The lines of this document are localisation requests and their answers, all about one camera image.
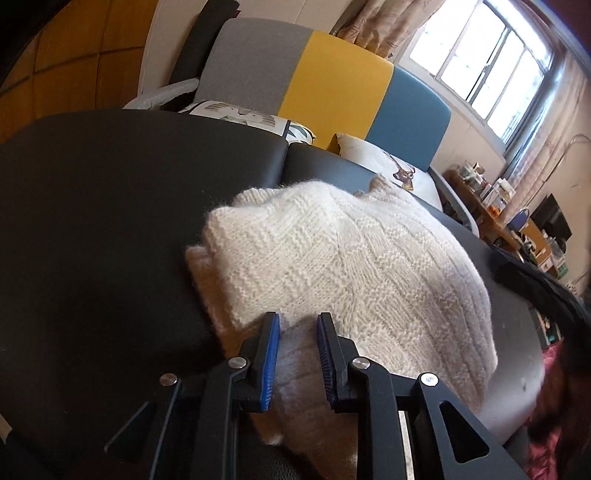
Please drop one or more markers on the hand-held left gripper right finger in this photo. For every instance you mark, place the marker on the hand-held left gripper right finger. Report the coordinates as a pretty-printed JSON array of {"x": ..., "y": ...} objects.
[{"x": 323, "y": 360}]

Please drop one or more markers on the wooden desk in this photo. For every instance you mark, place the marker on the wooden desk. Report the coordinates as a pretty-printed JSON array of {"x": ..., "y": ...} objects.
[{"x": 503, "y": 228}]

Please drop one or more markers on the cream knitted sweater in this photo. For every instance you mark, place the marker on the cream knitted sweater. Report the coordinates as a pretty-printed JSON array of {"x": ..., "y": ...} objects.
[{"x": 346, "y": 258}]

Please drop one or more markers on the patterned beige curtain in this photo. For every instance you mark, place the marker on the patterned beige curtain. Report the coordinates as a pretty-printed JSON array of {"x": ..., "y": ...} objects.
[{"x": 378, "y": 23}]

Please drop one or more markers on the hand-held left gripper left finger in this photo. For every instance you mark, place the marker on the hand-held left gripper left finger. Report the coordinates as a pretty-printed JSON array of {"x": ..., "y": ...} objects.
[{"x": 272, "y": 360}]

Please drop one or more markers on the cat print pillow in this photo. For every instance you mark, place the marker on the cat print pillow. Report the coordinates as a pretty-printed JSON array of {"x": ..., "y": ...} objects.
[{"x": 240, "y": 115}]

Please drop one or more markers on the black rolled mat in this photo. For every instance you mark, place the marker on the black rolled mat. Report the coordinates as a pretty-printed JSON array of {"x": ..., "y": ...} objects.
[{"x": 198, "y": 46}]

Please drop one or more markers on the large barred window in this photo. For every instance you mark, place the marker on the large barred window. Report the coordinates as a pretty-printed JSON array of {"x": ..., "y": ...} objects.
[{"x": 485, "y": 60}]

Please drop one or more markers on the deer print pillow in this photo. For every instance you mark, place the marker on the deer print pillow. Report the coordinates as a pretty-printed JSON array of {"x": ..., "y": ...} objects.
[{"x": 369, "y": 154}]

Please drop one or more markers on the black monitor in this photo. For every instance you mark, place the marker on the black monitor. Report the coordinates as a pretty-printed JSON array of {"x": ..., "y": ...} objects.
[{"x": 551, "y": 217}]

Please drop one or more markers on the cluster of small desk containers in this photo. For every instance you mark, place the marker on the cluster of small desk containers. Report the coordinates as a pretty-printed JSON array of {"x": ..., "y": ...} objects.
[{"x": 480, "y": 184}]

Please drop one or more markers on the pink blanket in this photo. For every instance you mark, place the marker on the pink blanket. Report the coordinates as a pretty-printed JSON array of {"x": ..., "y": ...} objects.
[{"x": 549, "y": 457}]

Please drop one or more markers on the pale sheer curtain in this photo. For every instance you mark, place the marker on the pale sheer curtain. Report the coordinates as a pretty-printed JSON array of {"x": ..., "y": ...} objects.
[{"x": 554, "y": 138}]

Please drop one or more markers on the blue chair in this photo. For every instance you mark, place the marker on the blue chair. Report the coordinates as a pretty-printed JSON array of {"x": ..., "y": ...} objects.
[{"x": 519, "y": 219}]

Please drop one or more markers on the grey yellow blue sofa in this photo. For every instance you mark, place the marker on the grey yellow blue sofa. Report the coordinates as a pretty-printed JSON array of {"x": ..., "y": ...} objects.
[{"x": 332, "y": 78}]

